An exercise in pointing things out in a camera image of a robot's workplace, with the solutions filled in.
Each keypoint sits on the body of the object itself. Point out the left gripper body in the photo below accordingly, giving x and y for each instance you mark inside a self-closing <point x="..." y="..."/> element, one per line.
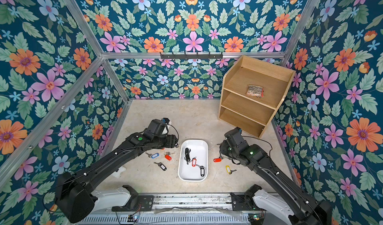
<point x="167" y="142"/>

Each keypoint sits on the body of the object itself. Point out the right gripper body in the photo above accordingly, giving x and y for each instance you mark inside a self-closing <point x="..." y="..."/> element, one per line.
<point x="224" y="149"/>

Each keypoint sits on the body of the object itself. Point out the yellow frame tag key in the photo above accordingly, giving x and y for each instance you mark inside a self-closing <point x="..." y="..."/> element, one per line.
<point x="229" y="170"/>

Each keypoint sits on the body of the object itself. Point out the blue tag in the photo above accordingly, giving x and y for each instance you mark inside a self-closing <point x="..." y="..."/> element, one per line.
<point x="155" y="155"/>

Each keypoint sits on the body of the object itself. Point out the black frame tag key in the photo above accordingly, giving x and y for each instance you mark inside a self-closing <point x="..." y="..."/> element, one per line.
<point x="161" y="165"/>

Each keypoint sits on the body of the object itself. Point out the white plastic storage box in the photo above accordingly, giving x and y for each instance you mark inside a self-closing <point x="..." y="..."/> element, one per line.
<point x="199" y="149"/>

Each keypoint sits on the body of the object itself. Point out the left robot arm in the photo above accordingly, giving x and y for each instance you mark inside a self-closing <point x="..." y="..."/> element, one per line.
<point x="76" y="194"/>

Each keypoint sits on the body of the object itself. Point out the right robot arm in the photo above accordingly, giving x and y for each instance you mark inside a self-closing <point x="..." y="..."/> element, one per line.
<point x="293" y="206"/>

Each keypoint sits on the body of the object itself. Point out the black tag in box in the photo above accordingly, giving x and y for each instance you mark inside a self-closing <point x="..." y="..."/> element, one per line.
<point x="187" y="157"/>

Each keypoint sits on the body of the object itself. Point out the red white label tag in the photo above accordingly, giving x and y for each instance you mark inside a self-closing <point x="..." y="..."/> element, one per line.
<point x="193" y="162"/>

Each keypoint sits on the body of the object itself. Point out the plush dog toy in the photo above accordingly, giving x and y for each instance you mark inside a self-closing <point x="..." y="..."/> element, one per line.
<point x="118" y="173"/>

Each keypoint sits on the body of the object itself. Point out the wooden shelf unit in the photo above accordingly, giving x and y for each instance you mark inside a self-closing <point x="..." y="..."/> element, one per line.
<point x="253" y="114"/>

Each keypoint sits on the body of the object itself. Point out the clear bag of small items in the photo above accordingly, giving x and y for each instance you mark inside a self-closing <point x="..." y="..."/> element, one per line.
<point x="255" y="90"/>

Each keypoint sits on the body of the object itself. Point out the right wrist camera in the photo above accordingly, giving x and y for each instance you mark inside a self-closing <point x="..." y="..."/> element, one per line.
<point x="235" y="139"/>

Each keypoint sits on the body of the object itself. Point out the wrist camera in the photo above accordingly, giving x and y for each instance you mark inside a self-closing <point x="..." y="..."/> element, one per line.
<point x="159" y="126"/>
<point x="235" y="139"/>

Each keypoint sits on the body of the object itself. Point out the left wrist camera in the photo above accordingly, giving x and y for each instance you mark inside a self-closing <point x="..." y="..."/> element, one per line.
<point x="159" y="126"/>

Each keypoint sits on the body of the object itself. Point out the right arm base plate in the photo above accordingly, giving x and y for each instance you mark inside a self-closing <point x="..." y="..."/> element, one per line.
<point x="240" y="202"/>

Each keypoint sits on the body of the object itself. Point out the aluminium front rail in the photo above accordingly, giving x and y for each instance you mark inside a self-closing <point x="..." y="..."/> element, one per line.
<point x="191" y="199"/>

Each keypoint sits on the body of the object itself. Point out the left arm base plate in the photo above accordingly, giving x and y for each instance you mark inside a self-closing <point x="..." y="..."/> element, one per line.
<point x="144" y="203"/>

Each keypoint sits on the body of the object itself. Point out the black wall hook rail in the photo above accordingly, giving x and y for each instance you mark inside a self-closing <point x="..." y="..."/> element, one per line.
<point x="187" y="56"/>

